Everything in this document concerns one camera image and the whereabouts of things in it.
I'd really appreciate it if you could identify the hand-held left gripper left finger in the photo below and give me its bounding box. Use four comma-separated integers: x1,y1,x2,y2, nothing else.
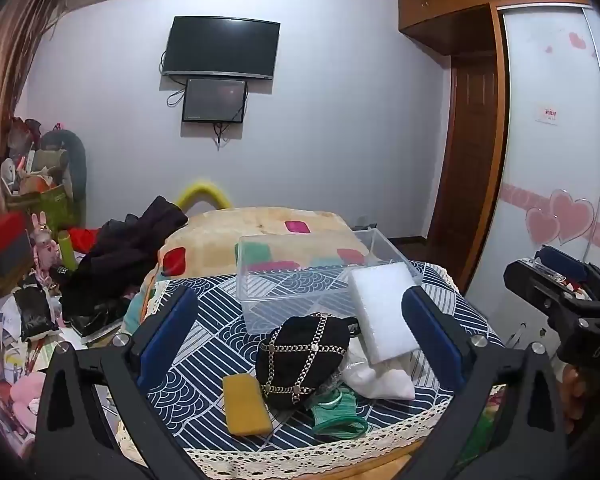
32,285,206,480

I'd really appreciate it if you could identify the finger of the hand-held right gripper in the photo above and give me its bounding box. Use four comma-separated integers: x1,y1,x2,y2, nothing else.
504,258,588,311
535,245,600,306

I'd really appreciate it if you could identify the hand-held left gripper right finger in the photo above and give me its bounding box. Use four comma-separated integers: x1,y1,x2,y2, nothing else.
401,284,571,480

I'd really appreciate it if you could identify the white foam block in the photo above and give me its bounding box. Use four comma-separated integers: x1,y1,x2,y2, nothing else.
347,261,435,365

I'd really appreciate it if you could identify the white plastic bag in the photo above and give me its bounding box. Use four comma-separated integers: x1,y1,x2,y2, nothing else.
340,345,416,401

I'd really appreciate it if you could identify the yellow sponge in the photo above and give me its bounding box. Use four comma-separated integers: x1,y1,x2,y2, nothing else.
222,374,274,436

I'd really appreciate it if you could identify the green face mask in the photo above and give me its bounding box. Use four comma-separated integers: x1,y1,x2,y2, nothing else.
307,387,370,436

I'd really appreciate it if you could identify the black hat with chains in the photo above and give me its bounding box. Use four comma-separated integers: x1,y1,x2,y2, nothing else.
255,312,361,409

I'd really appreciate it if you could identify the clear plastic storage box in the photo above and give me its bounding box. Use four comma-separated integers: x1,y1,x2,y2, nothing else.
236,228,425,334

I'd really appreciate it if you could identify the person's right hand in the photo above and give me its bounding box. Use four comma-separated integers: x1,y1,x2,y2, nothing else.
559,365,594,434

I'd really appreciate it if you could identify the blue white patterned tablecloth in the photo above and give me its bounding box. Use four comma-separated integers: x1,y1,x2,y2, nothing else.
115,260,506,480

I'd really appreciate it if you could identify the white wardrobe sliding door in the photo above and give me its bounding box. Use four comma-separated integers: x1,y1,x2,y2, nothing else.
465,5,600,346

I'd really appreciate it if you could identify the black clothes pile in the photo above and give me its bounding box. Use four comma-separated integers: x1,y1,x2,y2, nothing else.
60,195,189,322

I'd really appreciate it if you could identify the beige printed blanket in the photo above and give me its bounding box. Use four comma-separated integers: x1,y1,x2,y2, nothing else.
157,206,376,281

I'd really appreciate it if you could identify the red cloth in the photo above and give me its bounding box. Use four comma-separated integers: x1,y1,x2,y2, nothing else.
70,227,102,254

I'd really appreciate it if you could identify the green bottle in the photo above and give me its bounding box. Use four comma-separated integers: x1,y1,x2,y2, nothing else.
56,230,79,272

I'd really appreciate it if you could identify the black pouch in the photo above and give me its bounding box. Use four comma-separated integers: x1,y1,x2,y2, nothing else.
14,285,59,344

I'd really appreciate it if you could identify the brown wooden door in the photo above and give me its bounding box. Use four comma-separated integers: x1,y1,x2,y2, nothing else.
427,54,501,283

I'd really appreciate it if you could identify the pink plush toy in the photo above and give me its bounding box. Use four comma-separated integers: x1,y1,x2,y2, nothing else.
10,372,47,432

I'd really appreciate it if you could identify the pink bunny plush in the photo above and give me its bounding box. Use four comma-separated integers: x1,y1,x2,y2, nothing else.
30,212,62,292

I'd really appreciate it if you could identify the yellow foam tube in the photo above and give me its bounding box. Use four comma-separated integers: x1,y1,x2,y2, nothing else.
176,178,232,211

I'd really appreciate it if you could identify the green bag of toys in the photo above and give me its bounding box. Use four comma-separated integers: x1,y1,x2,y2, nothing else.
7,184,79,231

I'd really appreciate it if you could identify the red box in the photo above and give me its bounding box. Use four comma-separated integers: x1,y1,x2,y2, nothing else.
0,211,34,277

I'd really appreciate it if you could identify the wooden overhead cabinet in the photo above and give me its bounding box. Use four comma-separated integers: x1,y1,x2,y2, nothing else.
397,0,592,57

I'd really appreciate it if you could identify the brown striped curtain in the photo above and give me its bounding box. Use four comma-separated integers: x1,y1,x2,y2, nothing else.
0,0,73,211

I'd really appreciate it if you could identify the small wall monitor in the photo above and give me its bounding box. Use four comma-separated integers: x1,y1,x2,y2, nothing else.
182,78,247,124

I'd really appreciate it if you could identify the large wall television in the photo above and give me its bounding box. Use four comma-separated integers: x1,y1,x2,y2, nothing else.
161,16,281,81

